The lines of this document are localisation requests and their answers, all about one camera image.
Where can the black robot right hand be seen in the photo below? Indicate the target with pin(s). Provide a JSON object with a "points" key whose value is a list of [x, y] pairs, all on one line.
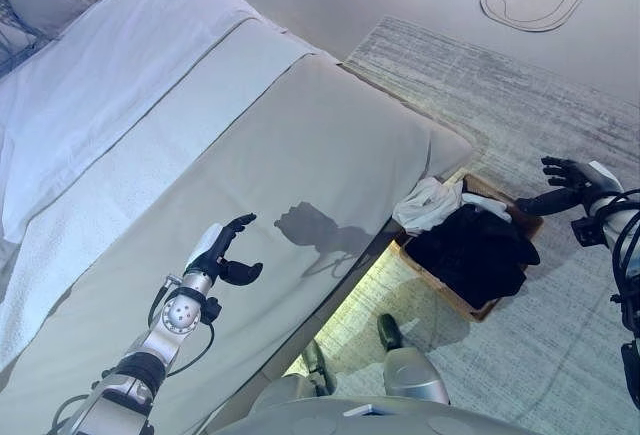
{"points": [[580, 182]]}

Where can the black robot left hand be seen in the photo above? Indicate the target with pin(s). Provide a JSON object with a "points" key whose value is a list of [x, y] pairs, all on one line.
{"points": [[215, 255]]}

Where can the black garment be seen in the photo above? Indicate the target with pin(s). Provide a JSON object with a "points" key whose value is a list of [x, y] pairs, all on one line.
{"points": [[470, 255]]}

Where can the white garment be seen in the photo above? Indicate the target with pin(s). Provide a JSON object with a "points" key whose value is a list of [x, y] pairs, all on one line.
{"points": [[425, 205]]}

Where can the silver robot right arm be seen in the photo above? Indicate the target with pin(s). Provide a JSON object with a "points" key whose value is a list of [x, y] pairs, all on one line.
{"points": [[612, 220]]}

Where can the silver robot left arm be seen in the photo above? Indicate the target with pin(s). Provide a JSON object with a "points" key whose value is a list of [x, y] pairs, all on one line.
{"points": [[175, 315]]}

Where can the brown wicker basket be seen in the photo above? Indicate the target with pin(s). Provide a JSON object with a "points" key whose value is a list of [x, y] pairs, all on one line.
{"points": [[530, 220]]}

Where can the bed with grey cover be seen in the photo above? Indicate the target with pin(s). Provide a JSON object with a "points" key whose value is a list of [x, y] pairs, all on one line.
{"points": [[300, 155]]}

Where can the grey area rug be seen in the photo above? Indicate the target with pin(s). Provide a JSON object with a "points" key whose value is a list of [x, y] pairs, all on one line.
{"points": [[500, 95]]}

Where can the white quilted blanket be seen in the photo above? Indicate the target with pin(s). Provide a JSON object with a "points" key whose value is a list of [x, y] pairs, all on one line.
{"points": [[100, 215]]}

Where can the robot left leg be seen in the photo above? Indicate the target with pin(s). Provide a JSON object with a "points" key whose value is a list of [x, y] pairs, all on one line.
{"points": [[315, 365]]}

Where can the robot leg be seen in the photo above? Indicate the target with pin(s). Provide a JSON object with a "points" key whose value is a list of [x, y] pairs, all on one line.
{"points": [[315, 365], [410, 370]]}

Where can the white duvet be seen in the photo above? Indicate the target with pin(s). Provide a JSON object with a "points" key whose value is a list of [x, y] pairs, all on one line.
{"points": [[110, 65]]}

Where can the robot right leg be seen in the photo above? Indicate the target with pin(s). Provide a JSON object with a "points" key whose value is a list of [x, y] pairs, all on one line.
{"points": [[410, 370]]}

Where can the grey robot torso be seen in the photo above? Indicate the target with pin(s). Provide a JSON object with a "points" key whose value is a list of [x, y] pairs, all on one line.
{"points": [[375, 420]]}

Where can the grey patterned cushion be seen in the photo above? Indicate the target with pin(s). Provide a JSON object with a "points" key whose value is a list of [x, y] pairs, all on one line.
{"points": [[17, 35]]}

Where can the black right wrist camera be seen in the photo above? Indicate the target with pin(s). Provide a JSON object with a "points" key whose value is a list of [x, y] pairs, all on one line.
{"points": [[584, 231]]}

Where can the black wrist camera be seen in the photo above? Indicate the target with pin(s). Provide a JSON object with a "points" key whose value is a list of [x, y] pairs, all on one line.
{"points": [[584, 231], [211, 311]]}

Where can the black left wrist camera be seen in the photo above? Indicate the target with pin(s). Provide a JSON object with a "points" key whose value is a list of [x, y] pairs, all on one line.
{"points": [[211, 311]]}

